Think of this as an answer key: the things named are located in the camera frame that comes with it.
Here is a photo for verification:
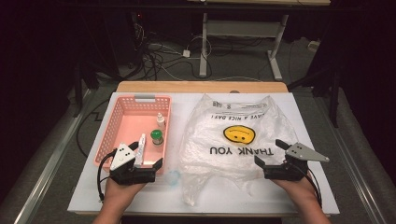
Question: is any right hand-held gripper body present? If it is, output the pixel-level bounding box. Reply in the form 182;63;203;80
263;142;331;182

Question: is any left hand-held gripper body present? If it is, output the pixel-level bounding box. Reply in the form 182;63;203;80
108;143;157;187

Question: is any pink plastic basket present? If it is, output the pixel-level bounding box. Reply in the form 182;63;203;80
93;93;173;175

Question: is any green-capped small bottle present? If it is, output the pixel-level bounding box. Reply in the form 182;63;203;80
149;129;165;147

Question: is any white dropper bottle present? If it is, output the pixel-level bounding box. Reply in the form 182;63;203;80
156;112;167;131

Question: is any clear plastic bag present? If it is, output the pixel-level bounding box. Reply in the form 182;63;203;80
177;92;300;207

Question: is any person's right hand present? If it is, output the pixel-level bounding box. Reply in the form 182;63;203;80
271;175;318;203

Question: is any person's left hand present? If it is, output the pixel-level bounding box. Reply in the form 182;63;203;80
104;179;148;203

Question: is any white board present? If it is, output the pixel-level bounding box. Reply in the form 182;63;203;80
67;91;340;216

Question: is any black stand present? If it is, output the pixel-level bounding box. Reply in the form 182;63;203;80
288;60;343;129
72;57;101;119

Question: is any wooden table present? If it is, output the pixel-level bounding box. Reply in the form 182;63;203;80
74;80;331;218

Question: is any white metal desk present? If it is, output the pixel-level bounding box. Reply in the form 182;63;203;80
186;0;332;82

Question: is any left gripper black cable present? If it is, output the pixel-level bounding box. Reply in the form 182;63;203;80
96;148;118;202

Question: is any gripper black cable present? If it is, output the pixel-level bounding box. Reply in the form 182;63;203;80
298;166;323;208
96;148;118;202

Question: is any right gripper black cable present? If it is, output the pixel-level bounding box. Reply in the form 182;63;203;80
298;166;323;208

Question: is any black floor cable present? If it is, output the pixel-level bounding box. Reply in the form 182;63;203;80
76;98;110;159

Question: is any metal floor rail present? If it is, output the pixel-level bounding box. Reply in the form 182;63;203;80
13;88;95;224
313;95;390;224

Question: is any tangle of floor cables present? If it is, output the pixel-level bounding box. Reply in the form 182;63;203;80
129;21;214;82

